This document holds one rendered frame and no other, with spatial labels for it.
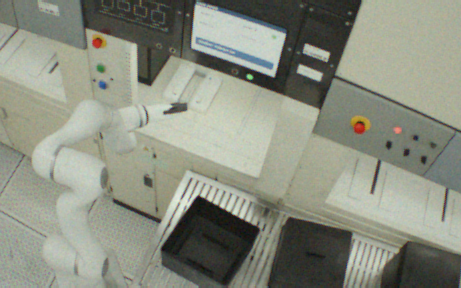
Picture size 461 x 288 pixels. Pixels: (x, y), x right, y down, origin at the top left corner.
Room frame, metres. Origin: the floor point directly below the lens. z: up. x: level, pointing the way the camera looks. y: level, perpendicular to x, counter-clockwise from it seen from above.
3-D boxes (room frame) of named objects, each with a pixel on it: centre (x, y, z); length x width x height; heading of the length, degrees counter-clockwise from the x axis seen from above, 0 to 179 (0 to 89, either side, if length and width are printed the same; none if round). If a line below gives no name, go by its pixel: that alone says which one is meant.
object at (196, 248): (0.71, 0.00, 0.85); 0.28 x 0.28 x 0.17; 71
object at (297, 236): (0.75, -0.41, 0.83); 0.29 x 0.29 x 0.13; 86
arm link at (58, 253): (0.45, 0.45, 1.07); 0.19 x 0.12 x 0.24; 87
